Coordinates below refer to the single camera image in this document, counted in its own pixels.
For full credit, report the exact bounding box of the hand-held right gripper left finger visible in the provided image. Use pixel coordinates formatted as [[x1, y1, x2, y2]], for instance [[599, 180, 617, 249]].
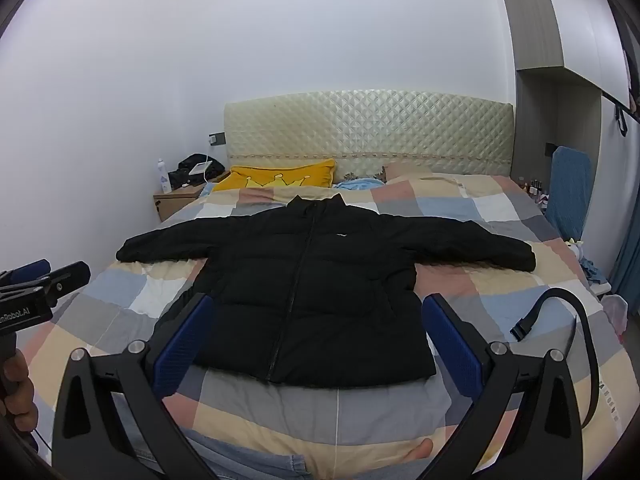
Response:
[[52, 292, 221, 480]]

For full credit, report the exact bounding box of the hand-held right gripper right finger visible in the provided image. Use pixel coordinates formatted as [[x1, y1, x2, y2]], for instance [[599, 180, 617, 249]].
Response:
[[420, 294, 583, 480]]

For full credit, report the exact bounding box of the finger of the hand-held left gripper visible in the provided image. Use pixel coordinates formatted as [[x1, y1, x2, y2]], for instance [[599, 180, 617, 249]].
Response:
[[0, 258, 52, 286], [27, 261, 92, 307]]

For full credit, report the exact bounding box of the black puffer jacket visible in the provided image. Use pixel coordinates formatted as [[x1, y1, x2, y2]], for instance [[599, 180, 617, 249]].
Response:
[[116, 195, 537, 388]]

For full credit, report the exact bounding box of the person's left hand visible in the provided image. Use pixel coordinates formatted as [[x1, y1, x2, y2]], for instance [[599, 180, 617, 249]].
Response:
[[0, 347, 40, 433]]

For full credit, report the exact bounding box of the checkered bed blanket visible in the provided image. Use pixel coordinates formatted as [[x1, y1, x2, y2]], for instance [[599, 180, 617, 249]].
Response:
[[15, 172, 638, 480]]

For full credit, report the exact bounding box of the person's bare foot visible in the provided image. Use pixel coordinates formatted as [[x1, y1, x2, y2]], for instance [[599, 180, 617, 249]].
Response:
[[400, 437, 434, 464]]

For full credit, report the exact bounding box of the wooden nightstand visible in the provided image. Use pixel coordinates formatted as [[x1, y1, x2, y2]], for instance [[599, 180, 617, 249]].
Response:
[[152, 170, 231, 222]]

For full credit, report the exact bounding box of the black bag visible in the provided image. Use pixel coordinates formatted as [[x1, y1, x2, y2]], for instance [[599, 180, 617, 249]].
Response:
[[167, 153, 226, 191]]

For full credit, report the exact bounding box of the crumpled blue cloth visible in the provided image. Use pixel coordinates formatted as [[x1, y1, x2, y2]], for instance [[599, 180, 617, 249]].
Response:
[[580, 257, 609, 286]]

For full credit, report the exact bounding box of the pink plastic bag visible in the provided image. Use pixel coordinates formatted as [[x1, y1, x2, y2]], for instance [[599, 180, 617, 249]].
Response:
[[600, 294, 629, 343]]

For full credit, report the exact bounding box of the beige pillow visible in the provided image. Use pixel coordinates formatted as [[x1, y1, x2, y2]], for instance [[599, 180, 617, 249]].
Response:
[[382, 161, 436, 183]]

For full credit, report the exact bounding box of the light blue cloth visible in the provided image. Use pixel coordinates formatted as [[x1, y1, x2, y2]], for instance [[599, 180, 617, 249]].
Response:
[[334, 177, 386, 192]]

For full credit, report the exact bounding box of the blue chair cover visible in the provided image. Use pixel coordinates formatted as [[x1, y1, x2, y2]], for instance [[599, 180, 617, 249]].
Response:
[[544, 146, 593, 243]]

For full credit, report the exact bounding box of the teal curtain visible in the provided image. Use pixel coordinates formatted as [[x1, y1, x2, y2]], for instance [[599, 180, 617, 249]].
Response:
[[607, 217, 640, 303]]

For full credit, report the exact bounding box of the yellow pillow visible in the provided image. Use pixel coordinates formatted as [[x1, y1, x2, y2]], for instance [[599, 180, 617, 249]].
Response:
[[212, 158, 337, 192]]

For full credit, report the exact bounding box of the cream quilted headboard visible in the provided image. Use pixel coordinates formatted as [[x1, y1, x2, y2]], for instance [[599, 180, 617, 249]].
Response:
[[223, 90, 516, 186]]

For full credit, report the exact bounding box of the grey white wardrobe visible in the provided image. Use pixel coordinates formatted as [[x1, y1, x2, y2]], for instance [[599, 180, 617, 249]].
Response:
[[492, 0, 640, 196]]

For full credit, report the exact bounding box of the black buckle strap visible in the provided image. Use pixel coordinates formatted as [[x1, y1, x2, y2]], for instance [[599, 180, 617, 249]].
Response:
[[510, 287, 601, 431]]

